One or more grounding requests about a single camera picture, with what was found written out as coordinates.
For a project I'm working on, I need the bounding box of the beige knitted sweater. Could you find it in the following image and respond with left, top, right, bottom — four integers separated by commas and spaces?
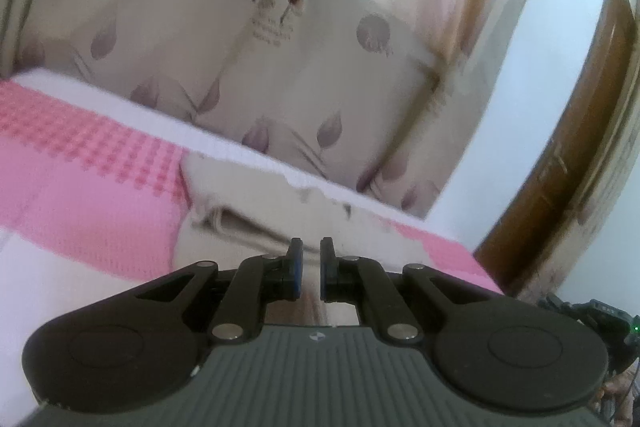
172, 152, 432, 329

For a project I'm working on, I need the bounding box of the beige leaf print curtain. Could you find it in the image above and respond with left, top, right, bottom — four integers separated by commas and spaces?
0, 0, 562, 222

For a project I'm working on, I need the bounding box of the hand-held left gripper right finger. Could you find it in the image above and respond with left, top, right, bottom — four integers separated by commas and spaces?
319, 237, 507, 344

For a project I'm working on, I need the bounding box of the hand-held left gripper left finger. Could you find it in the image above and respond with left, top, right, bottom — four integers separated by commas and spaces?
114, 237, 304, 344

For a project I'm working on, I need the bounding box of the pink checked blanket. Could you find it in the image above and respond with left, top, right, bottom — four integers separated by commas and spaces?
0, 69, 505, 427

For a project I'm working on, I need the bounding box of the brown wooden door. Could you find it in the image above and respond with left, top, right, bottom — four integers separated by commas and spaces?
472, 0, 640, 303

